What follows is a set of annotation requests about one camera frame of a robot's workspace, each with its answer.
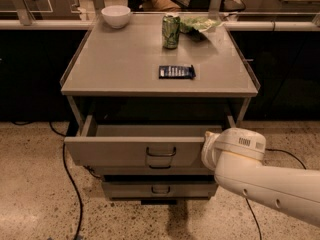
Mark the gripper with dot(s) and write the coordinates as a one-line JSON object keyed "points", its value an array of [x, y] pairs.
{"points": [[209, 154]]}

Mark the grey top drawer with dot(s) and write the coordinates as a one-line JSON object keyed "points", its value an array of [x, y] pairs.
{"points": [[138, 146]]}

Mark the grey drawer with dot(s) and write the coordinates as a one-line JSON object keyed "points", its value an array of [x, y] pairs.
{"points": [[147, 170], [138, 146], [159, 189]]}

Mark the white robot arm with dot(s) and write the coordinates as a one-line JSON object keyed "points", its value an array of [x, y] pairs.
{"points": [[235, 157]]}

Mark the grey drawer cabinet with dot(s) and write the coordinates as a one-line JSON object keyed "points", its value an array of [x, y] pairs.
{"points": [[114, 79]]}

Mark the grey bottom drawer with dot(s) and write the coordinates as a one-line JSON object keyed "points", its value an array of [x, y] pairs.
{"points": [[159, 189]]}

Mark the grey middle drawer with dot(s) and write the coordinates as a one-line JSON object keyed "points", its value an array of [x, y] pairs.
{"points": [[147, 170]]}

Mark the green chip bag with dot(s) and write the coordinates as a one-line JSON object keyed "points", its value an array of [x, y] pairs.
{"points": [[195, 26]]}

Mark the green soda can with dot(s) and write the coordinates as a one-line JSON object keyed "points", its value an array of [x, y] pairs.
{"points": [[170, 30]]}

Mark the white ceramic bowl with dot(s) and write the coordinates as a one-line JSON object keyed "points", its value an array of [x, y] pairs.
{"points": [[116, 16]]}

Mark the white horizontal railing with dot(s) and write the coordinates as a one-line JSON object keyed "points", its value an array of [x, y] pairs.
{"points": [[231, 25]]}

